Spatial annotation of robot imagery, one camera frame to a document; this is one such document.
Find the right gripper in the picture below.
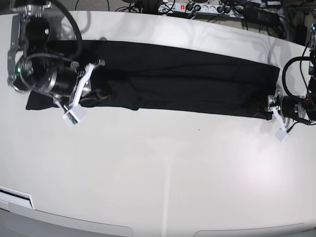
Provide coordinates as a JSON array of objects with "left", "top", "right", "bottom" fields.
[{"left": 46, "top": 60, "right": 105, "bottom": 104}]

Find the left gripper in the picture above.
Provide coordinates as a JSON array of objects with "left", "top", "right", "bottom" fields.
[{"left": 265, "top": 89, "right": 311, "bottom": 126}]

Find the black t-shirt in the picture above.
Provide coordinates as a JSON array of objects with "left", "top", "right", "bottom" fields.
[{"left": 26, "top": 40, "right": 279, "bottom": 120}]

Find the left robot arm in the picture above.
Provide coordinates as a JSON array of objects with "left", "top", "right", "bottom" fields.
[{"left": 264, "top": 22, "right": 316, "bottom": 132}]

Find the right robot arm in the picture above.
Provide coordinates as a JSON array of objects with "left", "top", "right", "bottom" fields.
[{"left": 1, "top": 0, "right": 109, "bottom": 107}]

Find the black floor box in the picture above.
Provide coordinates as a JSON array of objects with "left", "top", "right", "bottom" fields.
[{"left": 294, "top": 24, "right": 307, "bottom": 45}]

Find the black power adapter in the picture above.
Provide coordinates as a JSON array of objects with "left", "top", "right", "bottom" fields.
[{"left": 246, "top": 7, "right": 280, "bottom": 27}]

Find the white power strip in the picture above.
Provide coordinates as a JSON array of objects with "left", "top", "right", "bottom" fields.
[{"left": 158, "top": 1, "right": 244, "bottom": 19}]

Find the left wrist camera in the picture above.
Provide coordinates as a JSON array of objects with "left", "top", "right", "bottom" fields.
[{"left": 276, "top": 129, "right": 289, "bottom": 143}]

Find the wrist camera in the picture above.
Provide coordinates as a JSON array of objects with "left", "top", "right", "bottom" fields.
[
  {"left": 63, "top": 107, "right": 87, "bottom": 126},
  {"left": 276, "top": 129, "right": 289, "bottom": 143}
]

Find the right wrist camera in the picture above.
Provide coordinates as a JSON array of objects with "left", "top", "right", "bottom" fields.
[{"left": 63, "top": 107, "right": 87, "bottom": 126}]

